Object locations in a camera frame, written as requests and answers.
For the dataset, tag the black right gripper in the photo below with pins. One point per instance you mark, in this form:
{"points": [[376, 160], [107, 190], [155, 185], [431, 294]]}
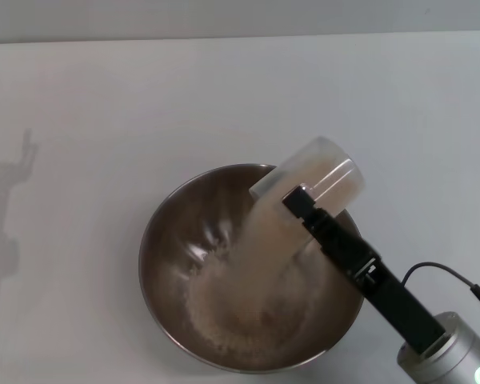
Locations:
{"points": [[376, 280]]}

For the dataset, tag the clear plastic measuring cup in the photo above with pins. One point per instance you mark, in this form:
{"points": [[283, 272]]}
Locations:
{"points": [[324, 164]]}

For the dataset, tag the white rice grains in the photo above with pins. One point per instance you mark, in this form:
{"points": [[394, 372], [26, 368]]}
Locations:
{"points": [[232, 300]]}

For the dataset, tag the stainless steel mixing bowl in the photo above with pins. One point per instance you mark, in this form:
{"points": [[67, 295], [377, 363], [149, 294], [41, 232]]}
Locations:
{"points": [[176, 280]]}

